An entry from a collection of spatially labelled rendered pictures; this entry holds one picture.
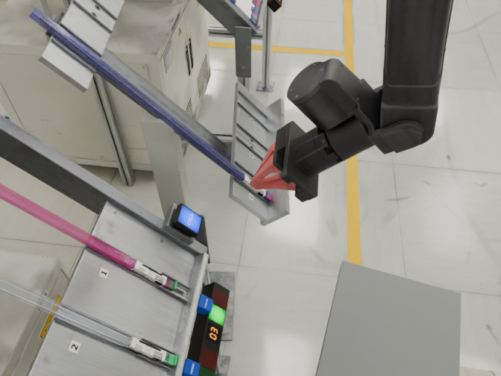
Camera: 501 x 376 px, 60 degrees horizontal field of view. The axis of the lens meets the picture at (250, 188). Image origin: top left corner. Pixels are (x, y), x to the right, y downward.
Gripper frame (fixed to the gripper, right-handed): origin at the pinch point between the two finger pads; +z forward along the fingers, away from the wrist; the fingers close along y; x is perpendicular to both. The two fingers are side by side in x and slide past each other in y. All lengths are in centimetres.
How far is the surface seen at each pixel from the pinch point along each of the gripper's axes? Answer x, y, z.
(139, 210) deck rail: -7.9, 1.5, 19.1
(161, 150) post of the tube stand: -5.3, -18.5, 25.3
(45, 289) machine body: -8, 8, 49
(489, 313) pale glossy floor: 118, -30, 9
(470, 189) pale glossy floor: 122, -87, 6
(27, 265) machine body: -12, 3, 53
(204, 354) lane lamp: 12.7, 17.9, 21.3
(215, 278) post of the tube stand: 52, -31, 75
